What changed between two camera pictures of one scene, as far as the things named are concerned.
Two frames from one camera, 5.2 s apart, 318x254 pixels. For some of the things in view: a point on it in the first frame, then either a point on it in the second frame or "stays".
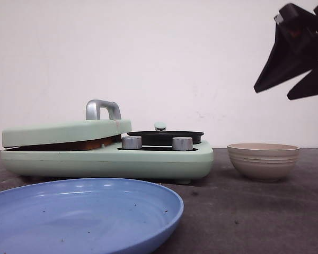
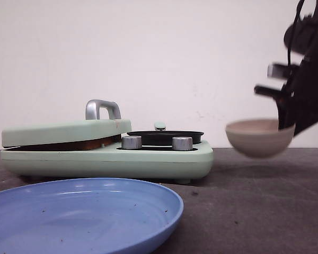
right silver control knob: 182,143 stays
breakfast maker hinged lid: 93,126 stays
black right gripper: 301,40 → 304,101
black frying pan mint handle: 160,136 stays
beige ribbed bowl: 263,162 → 258,138
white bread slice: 112,139 → 105,141
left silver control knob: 132,142 stays
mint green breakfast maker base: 150,162 stays
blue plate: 82,216 stays
